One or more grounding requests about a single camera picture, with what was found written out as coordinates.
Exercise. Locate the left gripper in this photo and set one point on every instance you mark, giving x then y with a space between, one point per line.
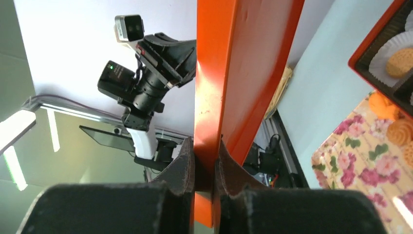
168 63

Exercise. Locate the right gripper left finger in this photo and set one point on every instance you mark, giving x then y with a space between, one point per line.
161 206

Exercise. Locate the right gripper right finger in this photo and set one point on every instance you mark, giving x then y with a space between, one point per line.
243 205

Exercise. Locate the orange tin lid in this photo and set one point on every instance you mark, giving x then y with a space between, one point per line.
242 50

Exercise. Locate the floral rectangular tray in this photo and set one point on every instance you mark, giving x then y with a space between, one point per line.
358 156

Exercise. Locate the orange cookie tin box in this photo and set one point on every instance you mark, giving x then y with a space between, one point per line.
393 32

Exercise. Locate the round tan biscuit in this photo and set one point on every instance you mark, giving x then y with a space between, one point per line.
400 63
408 154

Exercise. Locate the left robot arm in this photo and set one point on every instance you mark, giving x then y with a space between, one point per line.
119 83

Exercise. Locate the orange fish shaped cookie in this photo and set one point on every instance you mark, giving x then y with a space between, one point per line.
383 107

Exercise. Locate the orange swirl cookie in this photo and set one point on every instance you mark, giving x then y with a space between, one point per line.
400 132

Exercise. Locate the white paper cup liner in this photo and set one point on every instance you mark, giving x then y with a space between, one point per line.
377 65
409 22

